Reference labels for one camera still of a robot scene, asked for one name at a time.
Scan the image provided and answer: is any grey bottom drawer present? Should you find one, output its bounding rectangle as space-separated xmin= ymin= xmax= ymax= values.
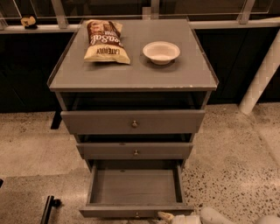
xmin=80 ymin=160 xmax=193 ymax=219

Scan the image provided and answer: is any grey drawer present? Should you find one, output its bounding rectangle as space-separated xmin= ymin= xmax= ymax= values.
xmin=61 ymin=110 xmax=205 ymax=135
xmin=80 ymin=160 xmax=193 ymax=219
xmin=77 ymin=143 xmax=193 ymax=159

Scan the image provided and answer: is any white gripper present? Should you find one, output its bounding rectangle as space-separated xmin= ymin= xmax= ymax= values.
xmin=157 ymin=212 xmax=201 ymax=224

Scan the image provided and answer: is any grey top drawer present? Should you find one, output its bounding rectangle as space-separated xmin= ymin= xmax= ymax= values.
xmin=61 ymin=110 xmax=205 ymax=135

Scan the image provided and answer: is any grey middle drawer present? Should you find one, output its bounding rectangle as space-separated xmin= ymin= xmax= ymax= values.
xmin=77 ymin=143 xmax=193 ymax=159

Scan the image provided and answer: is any black bar on floor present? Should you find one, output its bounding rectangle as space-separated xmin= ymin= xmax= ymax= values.
xmin=40 ymin=195 xmax=61 ymax=224

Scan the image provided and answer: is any small yellow black object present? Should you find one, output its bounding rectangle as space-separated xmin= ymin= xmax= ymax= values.
xmin=20 ymin=16 xmax=38 ymax=29

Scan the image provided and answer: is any white paper bowl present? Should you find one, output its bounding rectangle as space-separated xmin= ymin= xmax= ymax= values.
xmin=143 ymin=41 xmax=180 ymax=66

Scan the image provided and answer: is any grey metal railing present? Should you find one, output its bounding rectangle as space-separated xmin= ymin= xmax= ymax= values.
xmin=0 ymin=0 xmax=280 ymax=33

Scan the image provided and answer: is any grey drawer cabinet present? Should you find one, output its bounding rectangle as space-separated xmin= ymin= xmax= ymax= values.
xmin=46 ymin=18 xmax=220 ymax=170

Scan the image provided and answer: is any brown chip bag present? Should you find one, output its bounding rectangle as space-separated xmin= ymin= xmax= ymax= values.
xmin=84 ymin=19 xmax=130 ymax=65

